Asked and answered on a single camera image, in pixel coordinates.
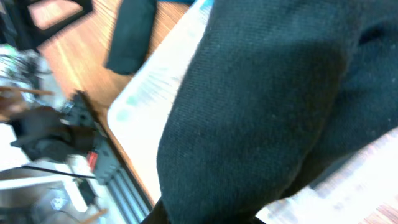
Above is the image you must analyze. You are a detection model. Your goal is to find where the black cloth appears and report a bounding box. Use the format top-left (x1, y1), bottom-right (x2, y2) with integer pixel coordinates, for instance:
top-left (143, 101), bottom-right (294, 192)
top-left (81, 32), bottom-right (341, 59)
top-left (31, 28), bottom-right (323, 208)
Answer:
top-left (139, 0), bottom-right (398, 224)
top-left (105, 0), bottom-right (157, 75)

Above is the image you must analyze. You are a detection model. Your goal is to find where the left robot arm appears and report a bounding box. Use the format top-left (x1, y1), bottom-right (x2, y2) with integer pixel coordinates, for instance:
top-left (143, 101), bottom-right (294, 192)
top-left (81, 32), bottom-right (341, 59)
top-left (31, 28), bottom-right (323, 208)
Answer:
top-left (1, 44), bottom-right (103, 171)

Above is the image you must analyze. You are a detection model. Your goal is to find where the clear plastic storage bin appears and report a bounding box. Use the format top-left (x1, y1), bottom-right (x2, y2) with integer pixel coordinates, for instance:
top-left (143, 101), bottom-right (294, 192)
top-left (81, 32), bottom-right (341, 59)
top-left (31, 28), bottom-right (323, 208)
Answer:
top-left (107, 0), bottom-right (398, 224)

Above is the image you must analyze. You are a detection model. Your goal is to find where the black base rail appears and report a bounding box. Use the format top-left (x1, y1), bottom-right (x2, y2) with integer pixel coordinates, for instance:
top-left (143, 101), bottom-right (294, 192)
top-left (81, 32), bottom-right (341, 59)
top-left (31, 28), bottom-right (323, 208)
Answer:
top-left (73, 91), bottom-right (152, 224)

